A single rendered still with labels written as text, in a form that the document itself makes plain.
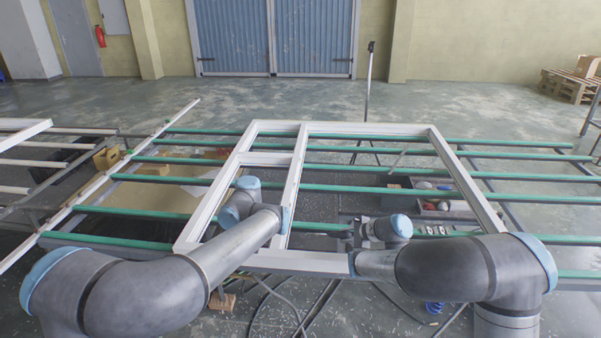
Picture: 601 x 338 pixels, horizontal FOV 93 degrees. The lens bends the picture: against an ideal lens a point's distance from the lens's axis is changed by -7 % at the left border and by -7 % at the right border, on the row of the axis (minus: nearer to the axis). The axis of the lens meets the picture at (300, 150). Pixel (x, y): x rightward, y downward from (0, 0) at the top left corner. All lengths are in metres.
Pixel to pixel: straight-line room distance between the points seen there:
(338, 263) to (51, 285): 0.99
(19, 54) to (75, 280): 10.26
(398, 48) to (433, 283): 6.79
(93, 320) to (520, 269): 0.67
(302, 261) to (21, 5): 9.62
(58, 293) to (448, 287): 0.61
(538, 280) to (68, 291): 0.75
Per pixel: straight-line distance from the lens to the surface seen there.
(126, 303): 0.51
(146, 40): 8.41
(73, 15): 9.96
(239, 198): 1.05
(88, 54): 9.96
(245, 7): 7.66
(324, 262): 1.31
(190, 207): 2.16
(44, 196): 2.88
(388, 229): 1.18
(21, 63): 10.81
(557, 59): 9.12
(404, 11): 7.18
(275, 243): 1.37
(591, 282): 1.77
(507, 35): 8.40
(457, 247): 0.62
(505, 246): 0.66
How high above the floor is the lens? 1.90
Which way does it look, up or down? 28 degrees down
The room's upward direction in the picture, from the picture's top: 1 degrees counter-clockwise
